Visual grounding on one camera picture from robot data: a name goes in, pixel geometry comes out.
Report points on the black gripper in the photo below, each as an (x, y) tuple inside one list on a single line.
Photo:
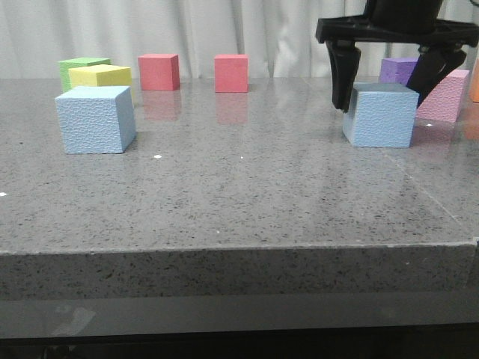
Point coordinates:
[(391, 21)]

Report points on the light blue foam cube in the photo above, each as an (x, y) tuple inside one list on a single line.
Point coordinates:
[(96, 120)]

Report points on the purple foam cube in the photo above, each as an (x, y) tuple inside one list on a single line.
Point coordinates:
[(397, 70)]

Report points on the pink foam cube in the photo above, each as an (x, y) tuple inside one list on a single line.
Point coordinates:
[(445, 100)]

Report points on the orange foam cube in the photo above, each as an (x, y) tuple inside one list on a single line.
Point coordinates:
[(474, 86)]

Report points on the grey curtain backdrop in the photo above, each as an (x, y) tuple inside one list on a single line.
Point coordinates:
[(277, 36)]

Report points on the red foam cube centre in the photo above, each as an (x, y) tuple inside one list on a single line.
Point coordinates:
[(231, 73)]

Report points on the red foam cube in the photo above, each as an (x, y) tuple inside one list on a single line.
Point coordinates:
[(231, 73), (159, 71)]

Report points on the red foam cube left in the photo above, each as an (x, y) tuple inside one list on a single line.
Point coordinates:
[(159, 71)]

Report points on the yellow foam cube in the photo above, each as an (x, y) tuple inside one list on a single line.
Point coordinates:
[(101, 75)]

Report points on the green foam cube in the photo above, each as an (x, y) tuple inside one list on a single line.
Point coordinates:
[(65, 65)]

